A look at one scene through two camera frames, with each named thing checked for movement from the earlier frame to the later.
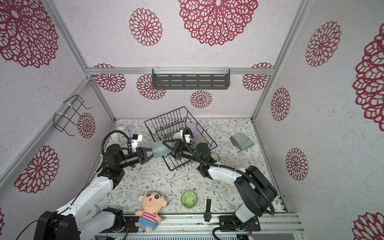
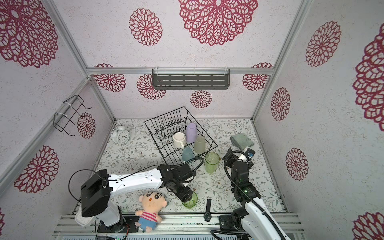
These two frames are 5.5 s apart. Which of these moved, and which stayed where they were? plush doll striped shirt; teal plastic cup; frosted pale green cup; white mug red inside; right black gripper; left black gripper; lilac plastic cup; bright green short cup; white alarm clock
Moved: left black gripper; right black gripper; teal plastic cup
Stayed: lilac plastic cup; bright green short cup; white mug red inside; white alarm clock; frosted pale green cup; plush doll striped shirt
